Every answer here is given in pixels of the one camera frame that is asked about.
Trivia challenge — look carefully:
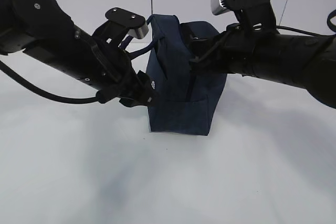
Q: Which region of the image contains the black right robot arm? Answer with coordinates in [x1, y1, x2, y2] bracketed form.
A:
[188, 24, 335, 108]

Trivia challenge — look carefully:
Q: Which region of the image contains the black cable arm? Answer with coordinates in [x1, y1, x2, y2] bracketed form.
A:
[0, 60, 102, 104]
[275, 8, 336, 37]

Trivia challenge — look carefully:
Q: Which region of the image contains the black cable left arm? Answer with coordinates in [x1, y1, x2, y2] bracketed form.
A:
[0, 60, 102, 104]

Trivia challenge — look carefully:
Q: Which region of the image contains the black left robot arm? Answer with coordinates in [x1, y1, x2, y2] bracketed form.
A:
[1, 0, 159, 108]

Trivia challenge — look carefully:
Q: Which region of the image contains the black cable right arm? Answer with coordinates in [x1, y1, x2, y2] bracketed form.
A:
[275, 8, 336, 37]

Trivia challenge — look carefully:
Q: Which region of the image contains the navy blue lunch bag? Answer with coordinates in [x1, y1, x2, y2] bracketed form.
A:
[131, 14, 227, 136]

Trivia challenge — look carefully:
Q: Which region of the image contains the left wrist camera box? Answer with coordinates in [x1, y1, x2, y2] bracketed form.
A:
[92, 7, 149, 47]

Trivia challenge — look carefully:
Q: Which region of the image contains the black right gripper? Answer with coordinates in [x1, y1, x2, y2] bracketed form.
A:
[189, 26, 236, 73]

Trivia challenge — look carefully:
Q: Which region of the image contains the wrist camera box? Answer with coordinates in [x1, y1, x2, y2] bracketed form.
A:
[211, 0, 277, 34]
[92, 7, 149, 47]

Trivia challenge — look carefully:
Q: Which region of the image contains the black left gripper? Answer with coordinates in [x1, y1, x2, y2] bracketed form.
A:
[97, 49, 158, 108]

